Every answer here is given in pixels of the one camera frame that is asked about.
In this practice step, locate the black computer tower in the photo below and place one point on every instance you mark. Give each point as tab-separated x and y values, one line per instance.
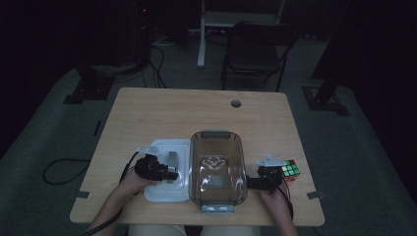
141	32

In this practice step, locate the black folding chair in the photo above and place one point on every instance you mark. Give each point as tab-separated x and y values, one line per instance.
259	52

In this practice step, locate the small black floor strip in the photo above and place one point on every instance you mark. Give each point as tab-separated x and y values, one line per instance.
97	129

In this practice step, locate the black stand base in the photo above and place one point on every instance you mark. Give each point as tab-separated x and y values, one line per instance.
90	87
324	98

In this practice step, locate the multicoloured puzzle cube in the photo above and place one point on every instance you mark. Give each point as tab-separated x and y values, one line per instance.
290	171

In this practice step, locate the transparent grey storage box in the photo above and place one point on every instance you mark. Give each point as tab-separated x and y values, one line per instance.
218	167

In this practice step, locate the white desk frame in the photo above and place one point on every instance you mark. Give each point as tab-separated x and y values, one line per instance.
209	23

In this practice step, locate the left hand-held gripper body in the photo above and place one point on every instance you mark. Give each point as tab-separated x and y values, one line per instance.
150	167

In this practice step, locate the grey table grommet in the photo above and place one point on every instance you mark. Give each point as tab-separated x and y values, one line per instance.
236	104

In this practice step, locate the person's left hand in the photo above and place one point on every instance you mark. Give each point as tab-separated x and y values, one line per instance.
134	185

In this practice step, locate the person's right hand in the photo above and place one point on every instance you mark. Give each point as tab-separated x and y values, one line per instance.
275	201

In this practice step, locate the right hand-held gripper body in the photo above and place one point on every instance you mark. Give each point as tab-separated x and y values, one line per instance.
270	177

